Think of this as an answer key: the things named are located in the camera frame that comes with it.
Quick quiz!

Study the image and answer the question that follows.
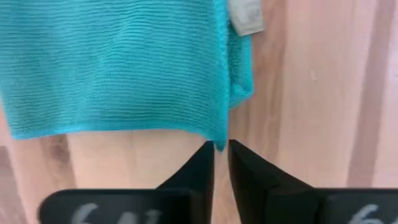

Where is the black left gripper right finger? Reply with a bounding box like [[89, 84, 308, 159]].
[[228, 139, 314, 224]]

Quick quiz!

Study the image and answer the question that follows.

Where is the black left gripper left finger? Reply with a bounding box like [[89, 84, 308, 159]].
[[157, 140, 215, 224]]

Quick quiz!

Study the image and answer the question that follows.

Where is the teal microfiber towel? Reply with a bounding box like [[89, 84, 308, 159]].
[[0, 0, 254, 152]]

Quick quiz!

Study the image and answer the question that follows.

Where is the white care label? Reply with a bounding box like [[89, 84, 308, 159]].
[[228, 0, 265, 37]]

